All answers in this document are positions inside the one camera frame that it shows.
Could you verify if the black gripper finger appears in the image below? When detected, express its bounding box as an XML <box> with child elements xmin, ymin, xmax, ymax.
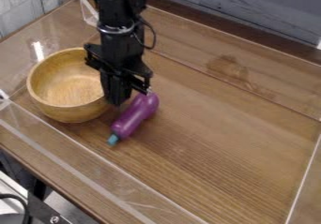
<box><xmin>116</xmin><ymin>75</ymin><xmax>132</xmax><ymax>106</ymax></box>
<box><xmin>101</xmin><ymin>69</ymin><xmax>117</xmax><ymax>105</ymax></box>

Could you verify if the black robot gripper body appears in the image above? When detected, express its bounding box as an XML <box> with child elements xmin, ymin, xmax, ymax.
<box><xmin>84</xmin><ymin>27</ymin><xmax>154</xmax><ymax>96</ymax></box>

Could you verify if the purple toy eggplant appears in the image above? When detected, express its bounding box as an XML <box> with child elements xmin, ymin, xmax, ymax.
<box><xmin>109</xmin><ymin>93</ymin><xmax>160</xmax><ymax>145</ymax></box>

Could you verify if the brown wooden bowl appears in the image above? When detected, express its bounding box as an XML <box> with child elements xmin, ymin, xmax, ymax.
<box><xmin>27</xmin><ymin>47</ymin><xmax>112</xmax><ymax>123</ymax></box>

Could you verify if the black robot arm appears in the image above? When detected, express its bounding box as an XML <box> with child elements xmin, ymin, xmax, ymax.
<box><xmin>85</xmin><ymin>0</ymin><xmax>156</xmax><ymax>106</ymax></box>

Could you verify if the black cable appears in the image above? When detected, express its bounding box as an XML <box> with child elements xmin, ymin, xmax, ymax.
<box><xmin>132</xmin><ymin>16</ymin><xmax>157</xmax><ymax>52</ymax></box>

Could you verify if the clear acrylic corner bracket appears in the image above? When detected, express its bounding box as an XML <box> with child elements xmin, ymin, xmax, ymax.
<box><xmin>80</xmin><ymin>0</ymin><xmax>100</xmax><ymax>27</ymax></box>

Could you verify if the clear acrylic tray wall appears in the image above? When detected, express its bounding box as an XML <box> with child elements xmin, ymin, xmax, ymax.
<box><xmin>0</xmin><ymin>1</ymin><xmax>321</xmax><ymax>224</ymax></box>

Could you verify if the black metal table bracket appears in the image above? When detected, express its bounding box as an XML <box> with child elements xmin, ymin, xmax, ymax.
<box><xmin>29</xmin><ymin>193</ymin><xmax>73</xmax><ymax>224</ymax></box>

